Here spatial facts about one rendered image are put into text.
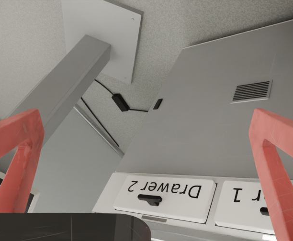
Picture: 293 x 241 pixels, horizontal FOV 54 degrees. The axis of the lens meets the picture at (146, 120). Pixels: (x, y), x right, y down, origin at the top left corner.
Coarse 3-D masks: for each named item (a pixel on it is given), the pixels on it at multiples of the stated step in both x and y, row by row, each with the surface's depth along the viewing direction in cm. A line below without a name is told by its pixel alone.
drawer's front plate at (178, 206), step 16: (128, 176) 90; (144, 176) 86; (128, 192) 85; (144, 192) 81; (160, 192) 78; (192, 192) 73; (208, 192) 71; (128, 208) 80; (144, 208) 77; (160, 208) 74; (176, 208) 72; (192, 208) 70; (208, 208) 69
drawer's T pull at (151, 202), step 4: (140, 196) 76; (144, 196) 75; (148, 196) 75; (152, 196) 74; (156, 196) 73; (144, 200) 76; (148, 200) 74; (152, 200) 73; (156, 200) 73; (160, 200) 72; (152, 204) 75; (156, 204) 75
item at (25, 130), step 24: (0, 120) 10; (24, 120) 11; (0, 144) 10; (24, 144) 12; (24, 168) 11; (0, 192) 11; (24, 192) 11; (0, 216) 5; (24, 216) 5; (48, 216) 5; (72, 216) 5; (96, 216) 5; (120, 216) 5; (0, 240) 5; (24, 240) 5; (48, 240) 5; (72, 240) 5; (96, 240) 5; (120, 240) 5; (144, 240) 5
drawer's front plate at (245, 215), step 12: (228, 192) 68; (240, 192) 66; (252, 192) 65; (228, 204) 66; (240, 204) 64; (252, 204) 63; (264, 204) 61; (216, 216) 65; (228, 216) 64; (240, 216) 62; (252, 216) 61; (264, 216) 60; (240, 228) 62; (252, 228) 60; (264, 228) 58
